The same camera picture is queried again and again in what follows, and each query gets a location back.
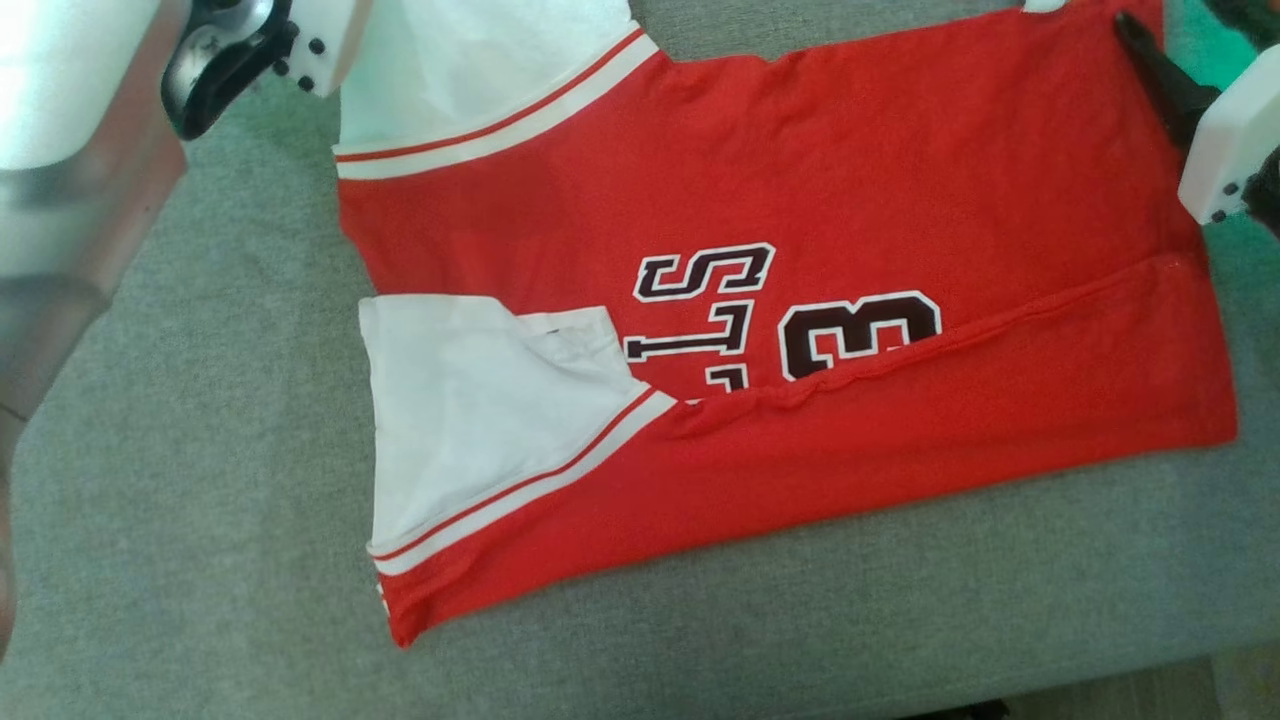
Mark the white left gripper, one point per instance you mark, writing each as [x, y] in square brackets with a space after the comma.
[320, 40]

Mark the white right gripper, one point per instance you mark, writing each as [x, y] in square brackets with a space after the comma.
[1235, 140]

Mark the red jersey with white sleeves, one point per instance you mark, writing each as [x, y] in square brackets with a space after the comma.
[900, 170]

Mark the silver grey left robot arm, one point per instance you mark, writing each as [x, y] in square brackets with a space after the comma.
[70, 200]

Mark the large grey sofa seat cushion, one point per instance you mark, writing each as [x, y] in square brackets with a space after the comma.
[200, 500]

